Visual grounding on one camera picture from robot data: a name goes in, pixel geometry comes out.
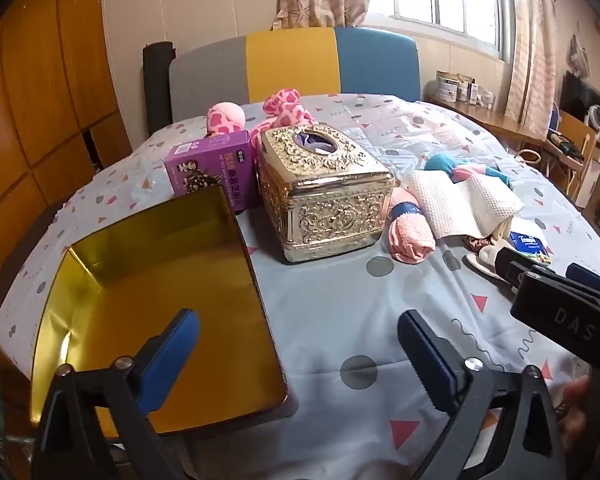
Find wooden side desk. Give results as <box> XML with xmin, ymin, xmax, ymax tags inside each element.
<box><xmin>425</xmin><ymin>94</ymin><xmax>556</xmax><ymax>147</ymax></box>

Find teal and pink plush doll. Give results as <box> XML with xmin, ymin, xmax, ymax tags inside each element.
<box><xmin>424</xmin><ymin>152</ymin><xmax>512</xmax><ymax>187</ymax></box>

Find pink fuzzy sock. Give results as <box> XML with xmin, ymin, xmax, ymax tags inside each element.
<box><xmin>387</xmin><ymin>187</ymin><xmax>437</xmax><ymax>264</ymax></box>

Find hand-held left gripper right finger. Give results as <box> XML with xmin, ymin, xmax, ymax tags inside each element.
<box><xmin>397</xmin><ymin>310</ymin><xmax>566</xmax><ymax>480</ymax></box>

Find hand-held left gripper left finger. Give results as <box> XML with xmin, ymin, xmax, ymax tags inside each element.
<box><xmin>30</xmin><ymin>308</ymin><xmax>201</xmax><ymax>480</ymax></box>

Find wooden wardrobe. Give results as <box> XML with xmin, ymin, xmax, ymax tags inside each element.
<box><xmin>0</xmin><ymin>0</ymin><xmax>133</xmax><ymax>281</ymax></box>

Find purple carton box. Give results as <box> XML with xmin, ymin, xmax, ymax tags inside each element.
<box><xmin>164</xmin><ymin>130</ymin><xmax>262</xmax><ymax>212</ymax></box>

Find white waffle cloth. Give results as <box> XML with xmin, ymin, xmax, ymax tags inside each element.
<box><xmin>407</xmin><ymin>167</ymin><xmax>525</xmax><ymax>239</ymax></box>

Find grey yellow blue headboard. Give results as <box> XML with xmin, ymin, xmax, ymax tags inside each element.
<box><xmin>168</xmin><ymin>26</ymin><xmax>422</xmax><ymax>122</ymax></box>

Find person's right hand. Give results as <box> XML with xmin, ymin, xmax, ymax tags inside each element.
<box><xmin>555</xmin><ymin>375</ymin><xmax>593</xmax><ymax>442</ymax></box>

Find gold tin box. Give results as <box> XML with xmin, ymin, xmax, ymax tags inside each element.
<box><xmin>29</xmin><ymin>185</ymin><xmax>289</xmax><ymax>436</ymax></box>

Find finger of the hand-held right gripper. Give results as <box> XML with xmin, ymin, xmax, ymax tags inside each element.
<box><xmin>565</xmin><ymin>262</ymin><xmax>600</xmax><ymax>306</ymax></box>
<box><xmin>494</xmin><ymin>246</ymin><xmax>556</xmax><ymax>292</ymax></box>

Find gold sequin bag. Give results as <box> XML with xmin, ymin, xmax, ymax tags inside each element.
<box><xmin>256</xmin><ymin>122</ymin><xmax>396</xmax><ymax>264</ymax></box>

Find hanging bag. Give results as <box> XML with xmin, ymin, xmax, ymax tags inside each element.
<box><xmin>565</xmin><ymin>35</ymin><xmax>592</xmax><ymax>78</ymax></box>

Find white knit glove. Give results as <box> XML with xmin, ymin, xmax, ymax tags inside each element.
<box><xmin>463</xmin><ymin>246</ymin><xmax>518</xmax><ymax>287</ymax></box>

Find brown satin scrunchie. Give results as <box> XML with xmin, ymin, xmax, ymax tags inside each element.
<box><xmin>463</xmin><ymin>235</ymin><xmax>492</xmax><ymax>255</ymax></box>

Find blue tissue packet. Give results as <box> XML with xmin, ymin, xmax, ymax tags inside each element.
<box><xmin>509</xmin><ymin>231</ymin><xmax>552</xmax><ymax>266</ymax></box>

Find wooden chair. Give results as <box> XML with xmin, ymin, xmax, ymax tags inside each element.
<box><xmin>544</xmin><ymin>110</ymin><xmax>600</xmax><ymax>198</ymax></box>

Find black monitor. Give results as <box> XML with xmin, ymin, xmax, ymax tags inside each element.
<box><xmin>560</xmin><ymin>72</ymin><xmax>600</xmax><ymax>123</ymax></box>

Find row of small cartons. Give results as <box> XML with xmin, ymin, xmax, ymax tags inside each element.
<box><xmin>435</xmin><ymin>71</ymin><xmax>497</xmax><ymax>108</ymax></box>

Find pink striped curtain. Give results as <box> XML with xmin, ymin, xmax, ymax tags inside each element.
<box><xmin>504</xmin><ymin>0</ymin><xmax>563</xmax><ymax>127</ymax></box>

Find pink spotted plush toy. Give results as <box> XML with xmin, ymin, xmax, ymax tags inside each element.
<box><xmin>206</xmin><ymin>87</ymin><xmax>318</xmax><ymax>137</ymax></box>

